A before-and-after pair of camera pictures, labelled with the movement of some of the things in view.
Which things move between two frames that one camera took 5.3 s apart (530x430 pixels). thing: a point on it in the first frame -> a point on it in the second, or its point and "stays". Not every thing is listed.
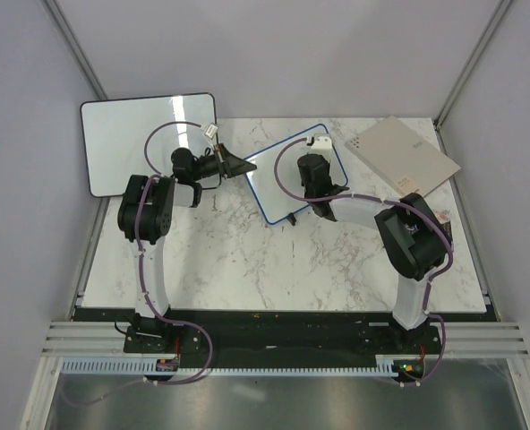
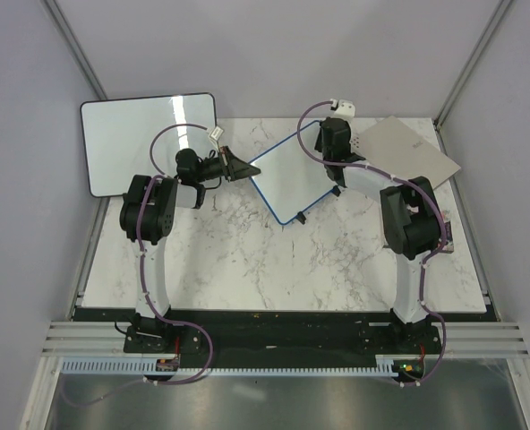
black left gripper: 235,165 stays
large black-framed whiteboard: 137,136 stays
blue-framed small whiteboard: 277,203 stays
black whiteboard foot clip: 291,218 -> 301,217
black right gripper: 325,161 -> 318,145
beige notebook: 400,158 stays
